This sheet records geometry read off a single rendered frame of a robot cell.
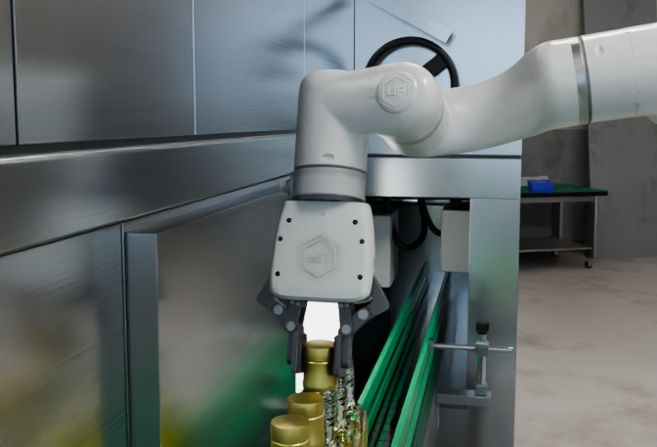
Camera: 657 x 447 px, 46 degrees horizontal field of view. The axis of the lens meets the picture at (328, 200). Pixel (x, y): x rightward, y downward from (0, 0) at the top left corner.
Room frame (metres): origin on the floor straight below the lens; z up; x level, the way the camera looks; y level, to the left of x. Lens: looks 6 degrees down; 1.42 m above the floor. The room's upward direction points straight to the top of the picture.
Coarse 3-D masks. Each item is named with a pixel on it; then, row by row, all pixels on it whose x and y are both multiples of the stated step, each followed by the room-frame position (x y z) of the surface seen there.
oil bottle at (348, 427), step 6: (336, 426) 0.80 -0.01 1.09; (342, 426) 0.80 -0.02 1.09; (348, 426) 0.81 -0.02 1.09; (354, 426) 0.82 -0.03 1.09; (336, 432) 0.79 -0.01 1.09; (342, 432) 0.79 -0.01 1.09; (348, 432) 0.80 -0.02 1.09; (354, 432) 0.81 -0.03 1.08; (336, 438) 0.79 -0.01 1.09; (342, 438) 0.79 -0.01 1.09; (348, 438) 0.79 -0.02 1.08; (354, 438) 0.80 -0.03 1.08; (360, 438) 0.82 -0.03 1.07; (342, 444) 0.78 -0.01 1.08; (348, 444) 0.79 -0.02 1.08; (354, 444) 0.79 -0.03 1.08; (360, 444) 0.82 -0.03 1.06
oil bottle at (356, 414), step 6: (354, 402) 0.87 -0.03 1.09; (348, 408) 0.86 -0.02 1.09; (354, 408) 0.86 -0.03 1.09; (360, 408) 0.87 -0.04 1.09; (348, 414) 0.85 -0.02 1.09; (354, 414) 0.85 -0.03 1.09; (360, 414) 0.85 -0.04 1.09; (366, 414) 0.88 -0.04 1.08; (348, 420) 0.84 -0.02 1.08; (354, 420) 0.84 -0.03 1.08; (360, 420) 0.85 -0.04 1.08; (366, 420) 0.87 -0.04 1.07; (360, 426) 0.84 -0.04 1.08; (366, 426) 0.87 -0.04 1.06; (360, 432) 0.84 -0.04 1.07; (366, 432) 0.87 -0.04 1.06; (366, 438) 0.87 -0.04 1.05; (366, 444) 0.87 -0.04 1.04
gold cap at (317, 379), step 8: (304, 344) 0.75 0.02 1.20; (312, 344) 0.75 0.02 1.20; (320, 344) 0.75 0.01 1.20; (328, 344) 0.75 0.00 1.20; (304, 352) 0.75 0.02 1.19; (312, 352) 0.74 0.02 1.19; (320, 352) 0.74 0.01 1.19; (328, 352) 0.74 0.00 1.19; (304, 360) 0.75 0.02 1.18; (312, 360) 0.74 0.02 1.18; (320, 360) 0.74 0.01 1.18; (328, 360) 0.74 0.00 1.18; (304, 368) 0.75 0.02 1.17; (312, 368) 0.74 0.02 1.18; (320, 368) 0.74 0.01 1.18; (328, 368) 0.74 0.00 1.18; (304, 376) 0.75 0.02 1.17; (312, 376) 0.74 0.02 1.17; (320, 376) 0.74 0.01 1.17; (328, 376) 0.74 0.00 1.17; (304, 384) 0.75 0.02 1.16; (312, 384) 0.74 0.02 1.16; (320, 384) 0.74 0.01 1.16; (328, 384) 0.74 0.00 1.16; (336, 384) 0.75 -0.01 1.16
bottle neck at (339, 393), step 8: (344, 384) 0.81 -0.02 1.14; (328, 392) 0.80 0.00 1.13; (336, 392) 0.80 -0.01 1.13; (344, 392) 0.81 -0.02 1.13; (336, 400) 0.80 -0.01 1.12; (344, 400) 0.81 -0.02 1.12; (336, 408) 0.80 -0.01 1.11; (344, 408) 0.81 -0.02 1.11; (336, 416) 0.80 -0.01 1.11; (344, 416) 0.81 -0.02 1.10; (336, 424) 0.80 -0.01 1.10
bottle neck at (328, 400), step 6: (324, 396) 0.77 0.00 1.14; (330, 396) 0.76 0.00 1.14; (324, 402) 0.74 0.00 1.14; (330, 402) 0.75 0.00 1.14; (324, 408) 0.74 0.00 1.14; (330, 408) 0.75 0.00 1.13; (324, 414) 0.74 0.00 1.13; (330, 414) 0.75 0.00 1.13; (324, 420) 0.74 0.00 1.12; (330, 420) 0.75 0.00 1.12; (324, 426) 0.74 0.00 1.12; (330, 426) 0.75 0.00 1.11; (324, 432) 0.74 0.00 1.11; (330, 432) 0.75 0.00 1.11; (330, 438) 0.75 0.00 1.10; (324, 444) 0.74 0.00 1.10; (330, 444) 0.75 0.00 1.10
